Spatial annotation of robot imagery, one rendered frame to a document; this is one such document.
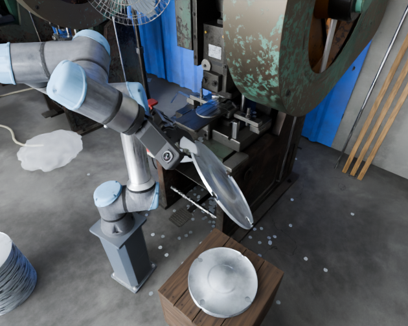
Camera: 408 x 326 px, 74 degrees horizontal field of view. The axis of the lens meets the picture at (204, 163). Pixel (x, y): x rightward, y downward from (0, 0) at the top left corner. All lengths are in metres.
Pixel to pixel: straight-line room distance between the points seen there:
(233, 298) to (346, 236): 1.02
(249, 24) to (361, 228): 1.62
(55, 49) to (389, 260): 1.92
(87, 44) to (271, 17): 0.42
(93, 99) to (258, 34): 0.45
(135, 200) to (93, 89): 0.69
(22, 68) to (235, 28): 0.51
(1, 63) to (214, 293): 1.01
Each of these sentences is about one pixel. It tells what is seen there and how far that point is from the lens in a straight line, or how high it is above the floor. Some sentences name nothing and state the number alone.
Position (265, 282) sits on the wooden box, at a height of 0.35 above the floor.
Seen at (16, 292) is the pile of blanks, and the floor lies 0.10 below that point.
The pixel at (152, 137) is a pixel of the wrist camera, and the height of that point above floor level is 1.16.
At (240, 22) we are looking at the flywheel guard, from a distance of 0.79.
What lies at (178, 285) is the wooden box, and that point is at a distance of 1.25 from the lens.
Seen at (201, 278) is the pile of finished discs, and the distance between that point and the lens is 1.24.
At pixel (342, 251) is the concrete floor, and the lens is 1.92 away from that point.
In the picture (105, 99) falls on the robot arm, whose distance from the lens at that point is 0.54.
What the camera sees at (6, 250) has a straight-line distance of 1.67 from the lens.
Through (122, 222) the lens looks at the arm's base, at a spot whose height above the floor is 0.52.
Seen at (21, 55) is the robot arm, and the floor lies 1.30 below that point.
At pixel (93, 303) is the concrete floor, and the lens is 1.70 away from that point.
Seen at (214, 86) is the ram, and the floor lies 0.93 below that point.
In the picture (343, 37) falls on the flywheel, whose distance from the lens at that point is 1.37.
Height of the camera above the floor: 1.48
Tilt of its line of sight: 41 degrees down
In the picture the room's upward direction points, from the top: straight up
